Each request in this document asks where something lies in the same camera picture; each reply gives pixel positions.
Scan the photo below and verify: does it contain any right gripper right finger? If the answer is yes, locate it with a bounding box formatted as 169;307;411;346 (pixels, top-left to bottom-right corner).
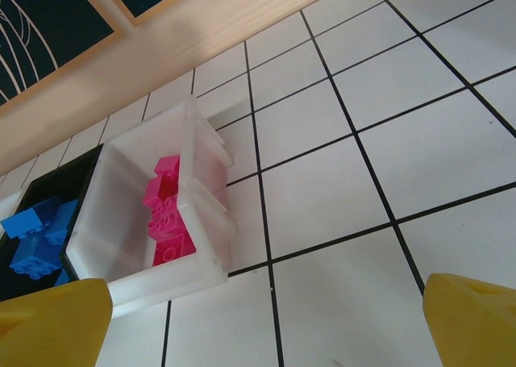
422;273;516;367

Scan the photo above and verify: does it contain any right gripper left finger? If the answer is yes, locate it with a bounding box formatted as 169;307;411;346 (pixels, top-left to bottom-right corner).
0;277;114;367

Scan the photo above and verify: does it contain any blue square lego brick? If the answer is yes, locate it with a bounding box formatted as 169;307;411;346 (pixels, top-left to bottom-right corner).
53;269;77;288
34;198;81;239
8;236;68;280
0;207;46;240

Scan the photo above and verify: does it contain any pink square lego brick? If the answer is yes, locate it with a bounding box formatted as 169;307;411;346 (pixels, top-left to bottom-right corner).
147;199;189;241
141;177;181;211
152;231;199;268
154;155;182;182

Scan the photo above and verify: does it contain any white plastic bin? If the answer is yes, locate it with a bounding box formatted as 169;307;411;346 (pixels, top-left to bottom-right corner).
59;94;239;318

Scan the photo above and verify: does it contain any black plastic bin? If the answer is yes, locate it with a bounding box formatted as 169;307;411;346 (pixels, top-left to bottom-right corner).
0;143;106;303

